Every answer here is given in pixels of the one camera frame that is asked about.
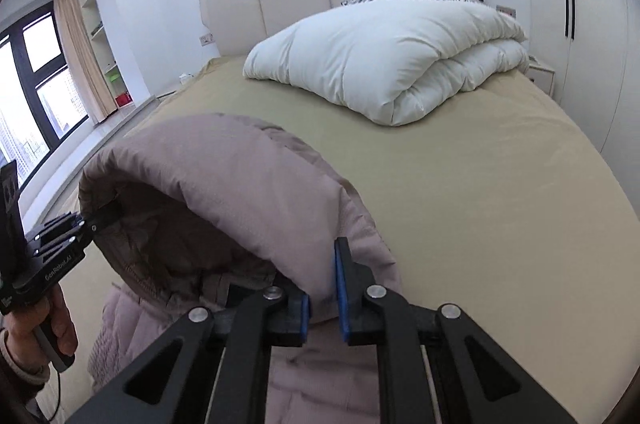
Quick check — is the person's left hand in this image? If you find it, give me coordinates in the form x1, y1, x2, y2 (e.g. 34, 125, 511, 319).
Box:
4, 284, 78, 373

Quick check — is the white wardrobe with black handles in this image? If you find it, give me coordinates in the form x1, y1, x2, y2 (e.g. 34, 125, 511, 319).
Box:
529, 0, 639, 206

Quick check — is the beige bed sheet mattress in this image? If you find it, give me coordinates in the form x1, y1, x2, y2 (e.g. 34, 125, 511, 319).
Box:
29, 55, 640, 424

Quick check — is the left wall socket plate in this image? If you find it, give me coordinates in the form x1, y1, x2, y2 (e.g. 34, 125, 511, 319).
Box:
200, 34, 214, 46

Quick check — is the person's left forearm sleeve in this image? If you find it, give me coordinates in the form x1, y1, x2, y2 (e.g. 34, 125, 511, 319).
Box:
0, 329, 51, 424

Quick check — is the white folded duvet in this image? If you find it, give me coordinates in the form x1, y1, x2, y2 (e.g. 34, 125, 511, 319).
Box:
243, 0, 528, 127

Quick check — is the red storage box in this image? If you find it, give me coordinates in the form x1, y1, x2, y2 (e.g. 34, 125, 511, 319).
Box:
115, 92, 132, 107

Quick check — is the white bedside table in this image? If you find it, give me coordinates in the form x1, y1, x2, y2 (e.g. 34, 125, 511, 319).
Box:
525, 54, 555, 96

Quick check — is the black framed window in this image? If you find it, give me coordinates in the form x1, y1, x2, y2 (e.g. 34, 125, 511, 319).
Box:
1, 2, 89, 187

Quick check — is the beige curtain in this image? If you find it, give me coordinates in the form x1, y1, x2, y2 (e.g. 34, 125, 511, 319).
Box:
53, 0, 117, 125

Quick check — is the mauve padded hooded coat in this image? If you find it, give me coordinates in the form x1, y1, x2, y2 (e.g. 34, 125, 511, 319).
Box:
78, 114, 400, 423

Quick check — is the white wall shelf unit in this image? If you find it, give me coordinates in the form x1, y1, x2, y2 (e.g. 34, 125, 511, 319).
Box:
79, 0, 130, 103

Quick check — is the right wall socket plate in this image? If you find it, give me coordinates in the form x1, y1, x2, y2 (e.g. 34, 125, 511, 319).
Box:
496, 6, 516, 18

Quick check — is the wall socket plate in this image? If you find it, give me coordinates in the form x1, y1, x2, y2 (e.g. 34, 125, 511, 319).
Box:
496, 6, 516, 18
200, 34, 214, 46

